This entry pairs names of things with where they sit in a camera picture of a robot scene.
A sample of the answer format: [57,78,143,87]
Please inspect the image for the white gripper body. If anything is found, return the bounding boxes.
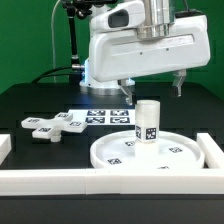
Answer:
[89,15,210,82]

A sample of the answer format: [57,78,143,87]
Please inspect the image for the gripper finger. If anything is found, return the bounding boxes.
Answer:
[170,69,187,97]
[118,79,135,106]

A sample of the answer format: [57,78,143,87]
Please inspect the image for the white round table top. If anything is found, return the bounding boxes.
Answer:
[90,130,205,170]

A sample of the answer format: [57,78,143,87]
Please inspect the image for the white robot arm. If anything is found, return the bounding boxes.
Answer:
[80,0,210,105]

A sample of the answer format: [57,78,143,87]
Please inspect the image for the white marker sheet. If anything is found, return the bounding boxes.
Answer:
[69,109,135,126]

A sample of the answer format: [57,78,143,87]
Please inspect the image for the white cross-shaped table base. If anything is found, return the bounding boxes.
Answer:
[21,112,87,143]

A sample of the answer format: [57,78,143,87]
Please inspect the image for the white U-shaped fence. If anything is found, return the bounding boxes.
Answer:
[0,133,224,196]

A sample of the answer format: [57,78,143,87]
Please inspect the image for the black cable bundle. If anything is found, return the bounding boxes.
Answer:
[31,65,85,84]

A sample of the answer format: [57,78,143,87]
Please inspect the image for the white cable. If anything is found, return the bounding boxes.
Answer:
[50,0,63,83]

